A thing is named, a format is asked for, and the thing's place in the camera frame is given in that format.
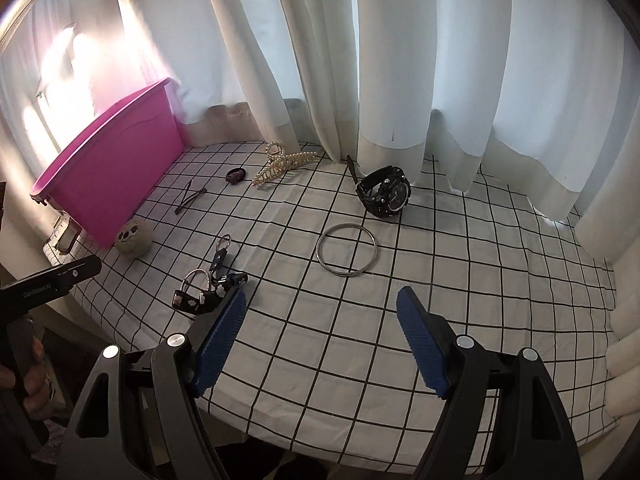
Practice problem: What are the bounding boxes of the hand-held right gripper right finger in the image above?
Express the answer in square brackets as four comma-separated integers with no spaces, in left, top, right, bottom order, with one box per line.
[396,287,587,480]

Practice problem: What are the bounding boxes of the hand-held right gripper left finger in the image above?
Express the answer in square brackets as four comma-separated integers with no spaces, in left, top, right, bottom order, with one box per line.
[60,286,249,480]

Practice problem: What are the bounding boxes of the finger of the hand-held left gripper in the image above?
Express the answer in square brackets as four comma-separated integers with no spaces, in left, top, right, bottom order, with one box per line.
[47,254,103,292]

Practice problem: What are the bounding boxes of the pink plastic tub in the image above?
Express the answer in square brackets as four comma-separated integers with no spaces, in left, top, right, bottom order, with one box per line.
[30,77,185,250]

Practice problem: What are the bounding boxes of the pearl claw hair clip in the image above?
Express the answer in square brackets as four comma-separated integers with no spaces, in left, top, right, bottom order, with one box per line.
[252,142,317,189]

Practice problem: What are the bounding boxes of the person's left hand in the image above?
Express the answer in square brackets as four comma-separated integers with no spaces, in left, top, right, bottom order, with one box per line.
[0,336,52,418]

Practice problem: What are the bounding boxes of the black flower hair clip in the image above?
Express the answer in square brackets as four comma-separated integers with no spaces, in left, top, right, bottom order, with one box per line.
[197,271,249,314]

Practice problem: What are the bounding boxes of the black padlock with hearts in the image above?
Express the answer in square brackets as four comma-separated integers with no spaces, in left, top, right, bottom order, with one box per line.
[172,268,209,317]

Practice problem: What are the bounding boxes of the round sloth face plush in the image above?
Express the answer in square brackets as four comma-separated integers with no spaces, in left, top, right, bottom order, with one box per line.
[114,220,153,260]

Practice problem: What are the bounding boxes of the white black checked tablecloth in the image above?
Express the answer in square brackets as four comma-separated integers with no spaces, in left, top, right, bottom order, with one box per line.
[42,140,618,461]

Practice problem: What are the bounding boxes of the silver bangle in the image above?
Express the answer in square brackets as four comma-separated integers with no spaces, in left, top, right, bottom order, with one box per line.
[316,223,379,276]

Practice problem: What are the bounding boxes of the black wrist watch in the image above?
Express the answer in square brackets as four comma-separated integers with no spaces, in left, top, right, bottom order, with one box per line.
[346,155,413,222]

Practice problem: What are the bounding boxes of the white curtain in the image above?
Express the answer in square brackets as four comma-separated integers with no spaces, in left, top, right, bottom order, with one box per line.
[0,0,640,411]

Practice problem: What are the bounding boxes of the silver carabiner keychain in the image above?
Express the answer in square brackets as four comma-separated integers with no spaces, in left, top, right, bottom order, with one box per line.
[210,234,232,284]

